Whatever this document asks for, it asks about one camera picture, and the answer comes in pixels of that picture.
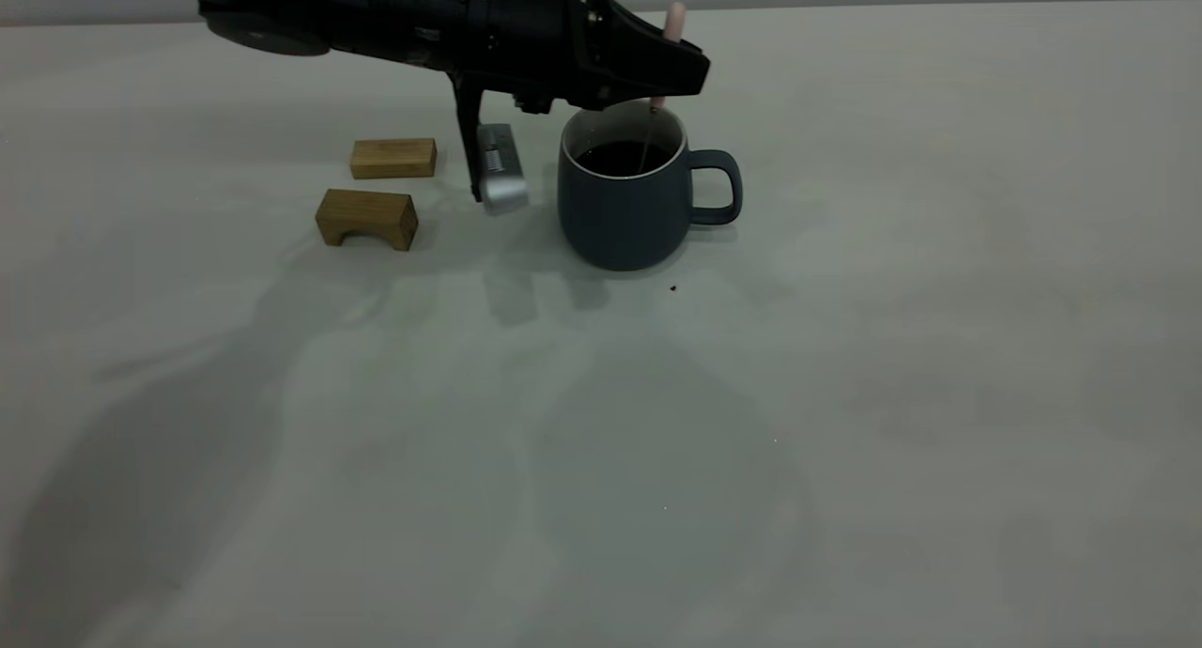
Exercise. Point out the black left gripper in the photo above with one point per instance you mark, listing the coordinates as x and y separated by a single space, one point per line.
526 38

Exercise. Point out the dark grey ceramic mug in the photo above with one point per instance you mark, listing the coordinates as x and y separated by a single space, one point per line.
620 216

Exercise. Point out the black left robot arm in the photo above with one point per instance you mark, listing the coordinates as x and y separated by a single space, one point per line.
357 9

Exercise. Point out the flat wooden block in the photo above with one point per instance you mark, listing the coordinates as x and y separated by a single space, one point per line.
394 159

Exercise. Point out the arched wooden block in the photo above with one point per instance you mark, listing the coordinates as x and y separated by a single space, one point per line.
371 214

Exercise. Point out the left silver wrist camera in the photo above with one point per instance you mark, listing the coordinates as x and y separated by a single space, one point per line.
502 174

